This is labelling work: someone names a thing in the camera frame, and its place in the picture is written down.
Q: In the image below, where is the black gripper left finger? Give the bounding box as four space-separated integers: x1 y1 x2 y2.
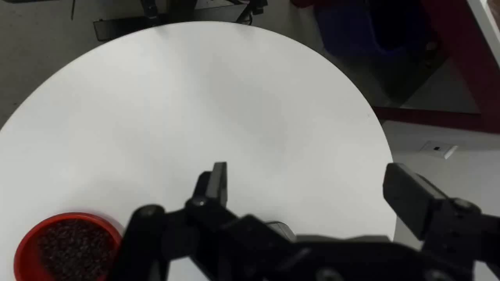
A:
189 162 228 206

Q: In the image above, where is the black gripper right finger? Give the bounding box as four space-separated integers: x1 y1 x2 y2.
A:
383 162 449 240

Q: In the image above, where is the dark red cabinet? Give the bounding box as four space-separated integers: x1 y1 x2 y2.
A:
375 0 500 132

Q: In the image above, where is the red bowl with dark contents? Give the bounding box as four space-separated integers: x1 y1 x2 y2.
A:
13 212 122 281

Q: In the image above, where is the blue plastic bin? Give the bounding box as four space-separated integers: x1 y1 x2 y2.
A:
314 0 433 59

